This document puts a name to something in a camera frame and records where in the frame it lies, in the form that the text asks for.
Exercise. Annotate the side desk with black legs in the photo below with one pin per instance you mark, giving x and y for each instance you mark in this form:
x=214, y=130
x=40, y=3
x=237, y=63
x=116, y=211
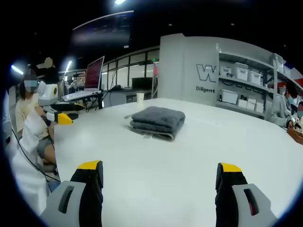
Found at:
x=100, y=101

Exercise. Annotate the white paper cup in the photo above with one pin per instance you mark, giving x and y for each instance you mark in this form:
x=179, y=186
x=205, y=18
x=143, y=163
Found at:
x=140, y=98

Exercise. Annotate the metal shelf with white bins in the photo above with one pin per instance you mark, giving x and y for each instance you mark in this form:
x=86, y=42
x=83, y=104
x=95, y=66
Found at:
x=241, y=71

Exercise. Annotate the computer monitor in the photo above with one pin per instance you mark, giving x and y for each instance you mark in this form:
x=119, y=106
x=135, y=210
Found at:
x=93, y=73

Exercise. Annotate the dark hanging screen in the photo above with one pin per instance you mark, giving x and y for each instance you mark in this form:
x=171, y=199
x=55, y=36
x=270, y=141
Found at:
x=104, y=30

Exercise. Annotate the wooden tray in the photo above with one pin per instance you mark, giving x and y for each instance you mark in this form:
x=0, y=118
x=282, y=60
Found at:
x=296, y=134

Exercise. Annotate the grey towel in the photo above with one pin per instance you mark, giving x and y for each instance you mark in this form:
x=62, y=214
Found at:
x=156, y=118

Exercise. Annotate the black monitor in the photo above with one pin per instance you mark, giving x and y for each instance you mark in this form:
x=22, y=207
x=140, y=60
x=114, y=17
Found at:
x=142, y=83

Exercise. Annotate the pink hanging cloth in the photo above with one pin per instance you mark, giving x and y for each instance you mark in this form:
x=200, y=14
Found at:
x=155, y=69

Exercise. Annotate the ceiling light strip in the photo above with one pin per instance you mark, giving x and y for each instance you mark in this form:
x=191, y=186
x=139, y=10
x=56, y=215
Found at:
x=68, y=65
x=17, y=69

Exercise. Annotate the grey metal shelf rack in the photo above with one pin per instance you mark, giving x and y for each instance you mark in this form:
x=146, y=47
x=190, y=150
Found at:
x=275, y=71
x=239, y=82

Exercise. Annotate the grey counter cabinet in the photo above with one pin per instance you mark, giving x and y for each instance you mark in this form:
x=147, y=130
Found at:
x=118, y=98

